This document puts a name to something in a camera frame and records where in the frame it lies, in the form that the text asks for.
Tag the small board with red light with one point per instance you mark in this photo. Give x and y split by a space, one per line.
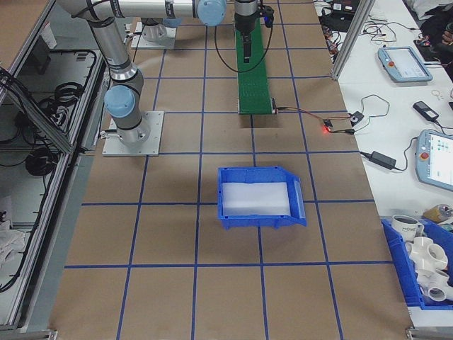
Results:
327 127

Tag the green conveyor belt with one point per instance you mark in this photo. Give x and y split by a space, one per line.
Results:
253 88

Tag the person in dark clothes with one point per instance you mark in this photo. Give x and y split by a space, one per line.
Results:
437 25

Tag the white mug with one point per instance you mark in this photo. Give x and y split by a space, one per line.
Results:
405 226

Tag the white cloth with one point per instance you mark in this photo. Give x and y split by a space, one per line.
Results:
8 241

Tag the small blue plastic bin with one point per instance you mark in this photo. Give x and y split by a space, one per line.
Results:
262 221

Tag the aluminium frame bar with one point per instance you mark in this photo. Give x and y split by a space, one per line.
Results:
430 333
39 334

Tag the slim black power adapter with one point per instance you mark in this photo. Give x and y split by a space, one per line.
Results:
382 158

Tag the grey teach pendant with screen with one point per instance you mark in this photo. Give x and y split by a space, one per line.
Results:
437 159
403 63

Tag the large blue plastic bin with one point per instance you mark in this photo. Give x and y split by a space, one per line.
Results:
400 262

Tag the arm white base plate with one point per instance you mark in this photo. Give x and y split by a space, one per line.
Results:
152 44
155 141

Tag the white PVC pipe fitting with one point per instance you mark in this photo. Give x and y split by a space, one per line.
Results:
423 249
435 285

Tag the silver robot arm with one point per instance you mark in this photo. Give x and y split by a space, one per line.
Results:
111 49
153 32

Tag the black electronic device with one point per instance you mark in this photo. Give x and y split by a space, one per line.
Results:
339 5

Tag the aluminium frame post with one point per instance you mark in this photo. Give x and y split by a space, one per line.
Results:
350 35

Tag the V-shaped metal bar frame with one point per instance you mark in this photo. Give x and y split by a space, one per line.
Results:
56 226

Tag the small black dial box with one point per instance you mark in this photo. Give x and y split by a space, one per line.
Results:
355 118

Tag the yellow bottle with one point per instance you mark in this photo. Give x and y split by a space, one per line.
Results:
437 212

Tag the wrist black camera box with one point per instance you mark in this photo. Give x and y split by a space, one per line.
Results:
267 16

